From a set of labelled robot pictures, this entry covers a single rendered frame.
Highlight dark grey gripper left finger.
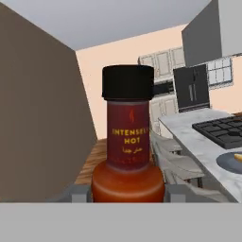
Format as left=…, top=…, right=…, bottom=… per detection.
left=46, top=183, right=93, bottom=203

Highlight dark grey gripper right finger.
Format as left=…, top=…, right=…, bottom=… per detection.
left=164, top=183, right=218, bottom=203

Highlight red hot sauce bottle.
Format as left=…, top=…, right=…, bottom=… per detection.
left=91, top=64, right=166, bottom=203

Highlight grey plate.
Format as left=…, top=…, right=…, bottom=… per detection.
left=216, top=151, right=242, bottom=175

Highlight black fridge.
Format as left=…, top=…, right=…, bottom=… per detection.
left=172, top=63, right=212, bottom=113

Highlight grey chair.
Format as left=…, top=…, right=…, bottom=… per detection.
left=164, top=169, right=234, bottom=203
left=152, top=141, right=206, bottom=187
left=148, top=128, right=183, bottom=156

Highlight black hob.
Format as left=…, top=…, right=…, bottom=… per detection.
left=191, top=114, right=242, bottom=150

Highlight white base cupboards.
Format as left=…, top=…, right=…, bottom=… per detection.
left=148, top=94, right=180, bottom=140

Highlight black microwave oven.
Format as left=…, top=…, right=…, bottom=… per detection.
left=152, top=78, right=175, bottom=96

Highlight white framed window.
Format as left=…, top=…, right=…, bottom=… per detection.
left=207, top=56, right=234, bottom=88

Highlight grey range hood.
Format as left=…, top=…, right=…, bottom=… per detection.
left=181, top=0, right=242, bottom=68

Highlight white wall cupboards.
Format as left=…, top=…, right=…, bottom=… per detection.
left=137, top=45, right=187, bottom=81

